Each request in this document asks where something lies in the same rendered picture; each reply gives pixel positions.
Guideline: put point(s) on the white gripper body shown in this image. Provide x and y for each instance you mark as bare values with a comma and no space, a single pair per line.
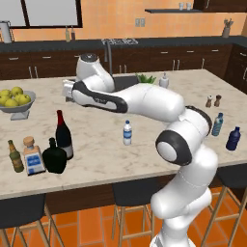
68,88

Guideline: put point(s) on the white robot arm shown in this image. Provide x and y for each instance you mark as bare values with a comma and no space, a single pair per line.
180,154

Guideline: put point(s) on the green apple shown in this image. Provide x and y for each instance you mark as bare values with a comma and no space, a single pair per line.
4,93
11,103
2,100
16,90
24,99

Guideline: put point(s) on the dark wine bottle red top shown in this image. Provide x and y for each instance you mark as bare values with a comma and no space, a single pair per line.
63,135

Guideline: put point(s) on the grey tap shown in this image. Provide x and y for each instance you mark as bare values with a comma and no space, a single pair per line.
109,58

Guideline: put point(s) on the pale green bottle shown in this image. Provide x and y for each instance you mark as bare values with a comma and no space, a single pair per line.
67,34

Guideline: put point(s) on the grey fruit bowl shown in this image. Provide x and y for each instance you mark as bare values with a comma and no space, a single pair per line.
17,109

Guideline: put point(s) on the brown bottle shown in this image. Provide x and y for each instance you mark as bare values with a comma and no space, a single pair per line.
73,34

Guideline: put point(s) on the round dark green glass bottle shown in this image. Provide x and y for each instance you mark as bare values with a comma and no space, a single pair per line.
54,159

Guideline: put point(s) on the small white plastic water bottle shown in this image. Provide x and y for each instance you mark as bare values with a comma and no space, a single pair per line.
127,133

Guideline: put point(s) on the black framed window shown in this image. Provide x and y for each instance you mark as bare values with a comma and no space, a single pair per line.
48,13

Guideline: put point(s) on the green plant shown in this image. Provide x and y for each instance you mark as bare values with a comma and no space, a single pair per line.
146,78

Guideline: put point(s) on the square clear bottle blue label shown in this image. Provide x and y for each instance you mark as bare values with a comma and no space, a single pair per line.
33,160

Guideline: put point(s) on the long dark wooden cupboard run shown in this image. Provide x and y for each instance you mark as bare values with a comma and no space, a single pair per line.
144,59

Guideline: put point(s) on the white paper towel roll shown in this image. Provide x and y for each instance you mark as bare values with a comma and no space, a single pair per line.
5,32

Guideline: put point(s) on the olive green glass bottle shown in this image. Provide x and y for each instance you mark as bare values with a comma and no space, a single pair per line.
16,159

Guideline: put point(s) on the white soap dispenser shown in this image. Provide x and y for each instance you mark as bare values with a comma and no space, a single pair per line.
164,82

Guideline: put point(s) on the black stool wooden legs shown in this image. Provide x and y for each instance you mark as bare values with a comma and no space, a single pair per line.
133,193
21,209
233,177

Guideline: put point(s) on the white cup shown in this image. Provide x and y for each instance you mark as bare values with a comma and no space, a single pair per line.
189,6
181,6

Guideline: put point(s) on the brown shaker white top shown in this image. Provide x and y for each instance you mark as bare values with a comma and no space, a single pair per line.
209,102

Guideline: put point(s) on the brown shaker dark top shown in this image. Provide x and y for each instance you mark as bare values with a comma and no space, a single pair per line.
217,101

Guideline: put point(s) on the teal plastic bottle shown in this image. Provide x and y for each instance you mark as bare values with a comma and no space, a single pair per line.
217,125

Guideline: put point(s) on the grey utensil pot with tools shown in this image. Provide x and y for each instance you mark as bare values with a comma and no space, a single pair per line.
226,30

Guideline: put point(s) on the short dark wooden cupboard run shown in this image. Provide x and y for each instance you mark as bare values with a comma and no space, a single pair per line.
237,66

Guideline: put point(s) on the dark blue plastic bottle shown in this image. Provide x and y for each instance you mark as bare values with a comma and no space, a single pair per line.
233,140

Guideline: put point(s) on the grey wall outlet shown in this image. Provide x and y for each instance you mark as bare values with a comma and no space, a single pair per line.
140,22

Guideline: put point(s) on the dark wall shelf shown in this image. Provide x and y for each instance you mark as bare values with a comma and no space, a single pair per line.
173,10

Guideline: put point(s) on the dark wooden wall cupboard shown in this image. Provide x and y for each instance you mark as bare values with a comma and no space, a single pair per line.
225,5

